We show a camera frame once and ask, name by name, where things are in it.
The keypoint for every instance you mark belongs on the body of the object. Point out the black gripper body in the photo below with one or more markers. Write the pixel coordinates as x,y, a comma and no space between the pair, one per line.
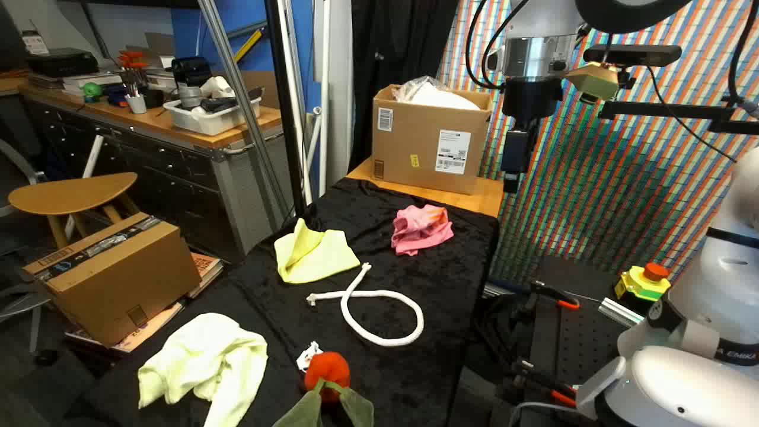
533,99

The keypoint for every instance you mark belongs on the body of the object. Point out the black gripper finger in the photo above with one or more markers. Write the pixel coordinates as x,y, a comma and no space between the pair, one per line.
516,156

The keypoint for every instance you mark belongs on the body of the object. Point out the pink cloth orange stripes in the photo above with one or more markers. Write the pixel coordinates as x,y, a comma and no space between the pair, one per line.
419,228

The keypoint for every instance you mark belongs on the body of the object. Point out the yellow cloth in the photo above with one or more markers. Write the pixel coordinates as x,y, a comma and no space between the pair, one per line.
317,257

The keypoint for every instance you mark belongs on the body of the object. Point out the orange plush toy green leaves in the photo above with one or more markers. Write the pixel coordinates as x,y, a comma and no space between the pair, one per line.
326,370

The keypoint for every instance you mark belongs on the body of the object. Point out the pale green cloth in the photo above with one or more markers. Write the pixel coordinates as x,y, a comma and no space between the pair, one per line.
210,359

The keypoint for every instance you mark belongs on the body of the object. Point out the orange small toy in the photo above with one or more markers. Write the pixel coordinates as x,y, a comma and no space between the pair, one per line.
133,61

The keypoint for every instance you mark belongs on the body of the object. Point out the white plastic bag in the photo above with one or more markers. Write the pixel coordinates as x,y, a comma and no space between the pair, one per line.
429,93

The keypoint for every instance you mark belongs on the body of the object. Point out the cardboard box white label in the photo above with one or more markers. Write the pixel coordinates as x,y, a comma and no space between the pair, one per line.
412,151

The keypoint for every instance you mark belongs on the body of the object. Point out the black curtain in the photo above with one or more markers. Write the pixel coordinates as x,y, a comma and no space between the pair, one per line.
394,38

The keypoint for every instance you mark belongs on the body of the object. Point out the black velvet tablecloth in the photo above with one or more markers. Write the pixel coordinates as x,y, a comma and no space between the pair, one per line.
441,316

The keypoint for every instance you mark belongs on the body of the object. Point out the yellow red emergency stop button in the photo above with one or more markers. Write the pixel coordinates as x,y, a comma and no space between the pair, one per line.
642,283

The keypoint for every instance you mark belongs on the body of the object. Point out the silver aluminium bar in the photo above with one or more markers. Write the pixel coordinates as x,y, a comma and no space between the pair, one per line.
619,311

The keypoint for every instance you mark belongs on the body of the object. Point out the black vertical pole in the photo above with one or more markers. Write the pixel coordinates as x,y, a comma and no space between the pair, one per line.
285,102

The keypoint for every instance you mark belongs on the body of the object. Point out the silver tripod leg pole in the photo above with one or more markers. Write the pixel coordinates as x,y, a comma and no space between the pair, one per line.
238,96

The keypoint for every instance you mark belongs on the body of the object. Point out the white plastic bin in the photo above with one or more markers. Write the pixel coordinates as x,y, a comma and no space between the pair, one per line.
210,119

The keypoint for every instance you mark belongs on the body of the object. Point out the black round appliance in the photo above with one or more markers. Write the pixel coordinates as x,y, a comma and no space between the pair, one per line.
190,74

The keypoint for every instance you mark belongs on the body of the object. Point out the wooden top workbench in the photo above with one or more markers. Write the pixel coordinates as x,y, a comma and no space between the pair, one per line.
174,173

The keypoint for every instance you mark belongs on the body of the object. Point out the blue panel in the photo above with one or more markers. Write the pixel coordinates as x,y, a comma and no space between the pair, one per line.
190,36

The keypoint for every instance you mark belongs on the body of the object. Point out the white cup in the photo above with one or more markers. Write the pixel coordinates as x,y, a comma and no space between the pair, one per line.
135,106

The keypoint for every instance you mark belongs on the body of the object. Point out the cardboard box black tape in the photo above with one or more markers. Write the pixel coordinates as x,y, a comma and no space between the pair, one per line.
120,275

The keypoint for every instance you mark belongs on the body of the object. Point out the green small object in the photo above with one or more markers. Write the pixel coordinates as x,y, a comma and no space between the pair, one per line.
91,92

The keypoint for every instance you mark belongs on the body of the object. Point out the wooden stool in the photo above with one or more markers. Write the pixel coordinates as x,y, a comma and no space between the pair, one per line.
71,194

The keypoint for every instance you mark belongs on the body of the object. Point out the black printer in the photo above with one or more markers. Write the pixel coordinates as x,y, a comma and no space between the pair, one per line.
62,63

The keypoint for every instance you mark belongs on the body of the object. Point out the tan wrist camera box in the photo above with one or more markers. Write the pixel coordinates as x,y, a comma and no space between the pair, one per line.
593,82

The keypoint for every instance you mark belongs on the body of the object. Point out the black stereo camera bar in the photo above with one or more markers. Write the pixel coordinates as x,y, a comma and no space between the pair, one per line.
631,56

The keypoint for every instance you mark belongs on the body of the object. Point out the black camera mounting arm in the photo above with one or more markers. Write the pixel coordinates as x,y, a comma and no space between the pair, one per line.
671,109

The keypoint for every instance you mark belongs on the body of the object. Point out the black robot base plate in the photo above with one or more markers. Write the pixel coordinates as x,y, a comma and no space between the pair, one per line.
572,340

